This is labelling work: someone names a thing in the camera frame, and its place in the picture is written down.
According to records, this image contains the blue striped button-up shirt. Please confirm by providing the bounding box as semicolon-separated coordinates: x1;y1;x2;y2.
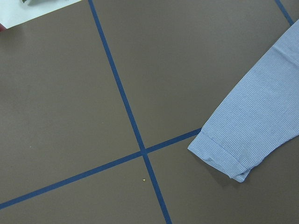
188;23;299;182

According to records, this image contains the white paper sheet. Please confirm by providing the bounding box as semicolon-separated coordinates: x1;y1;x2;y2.
0;0;77;29

